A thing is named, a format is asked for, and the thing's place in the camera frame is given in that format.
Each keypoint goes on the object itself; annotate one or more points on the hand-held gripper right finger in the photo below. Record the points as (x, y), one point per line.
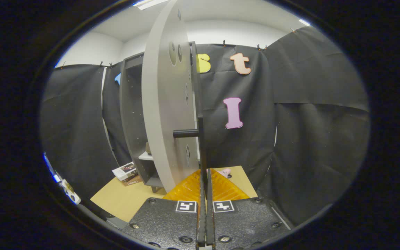
(245, 222)

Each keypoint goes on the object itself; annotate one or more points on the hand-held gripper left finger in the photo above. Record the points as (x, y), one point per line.
(165, 222)

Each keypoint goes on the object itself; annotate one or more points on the dark grey shoe cabinet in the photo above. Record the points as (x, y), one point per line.
(130, 114)

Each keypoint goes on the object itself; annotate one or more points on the brown cover book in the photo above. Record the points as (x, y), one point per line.
(134, 180)

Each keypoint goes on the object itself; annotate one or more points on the green and pink plush toy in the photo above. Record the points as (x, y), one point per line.
(225, 172)

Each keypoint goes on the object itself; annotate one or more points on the white cover book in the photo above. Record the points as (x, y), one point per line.
(125, 170)

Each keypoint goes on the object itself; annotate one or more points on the small tan object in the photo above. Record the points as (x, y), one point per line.
(148, 148)

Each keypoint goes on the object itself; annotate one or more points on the cluttered white tray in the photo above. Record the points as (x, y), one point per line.
(71, 192)

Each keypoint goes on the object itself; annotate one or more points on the black backdrop cloth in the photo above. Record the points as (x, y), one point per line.
(307, 121)

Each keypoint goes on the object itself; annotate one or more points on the blue lit screen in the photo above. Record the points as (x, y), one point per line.
(50, 166)

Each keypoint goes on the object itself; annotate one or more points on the ceiling light panel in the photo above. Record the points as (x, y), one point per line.
(304, 22)
(149, 3)

